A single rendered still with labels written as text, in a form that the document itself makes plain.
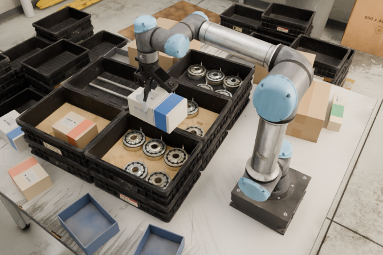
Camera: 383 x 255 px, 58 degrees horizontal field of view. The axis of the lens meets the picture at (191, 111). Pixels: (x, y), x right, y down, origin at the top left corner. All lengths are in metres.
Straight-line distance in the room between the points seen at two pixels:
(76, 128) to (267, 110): 0.93
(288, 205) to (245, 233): 0.21
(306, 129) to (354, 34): 2.40
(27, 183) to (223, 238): 0.85
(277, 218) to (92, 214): 0.76
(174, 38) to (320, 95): 1.01
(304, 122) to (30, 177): 1.28
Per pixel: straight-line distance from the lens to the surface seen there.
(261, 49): 1.10
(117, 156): 1.57
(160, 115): 1.30
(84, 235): 1.53
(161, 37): 1.13
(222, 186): 1.61
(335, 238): 2.42
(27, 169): 1.72
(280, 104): 0.95
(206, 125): 1.67
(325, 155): 1.83
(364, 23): 4.07
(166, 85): 1.24
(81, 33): 3.20
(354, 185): 2.71
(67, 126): 1.65
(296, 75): 0.99
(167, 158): 1.50
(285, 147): 1.35
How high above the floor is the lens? 2.00
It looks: 42 degrees down
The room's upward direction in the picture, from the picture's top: straight up
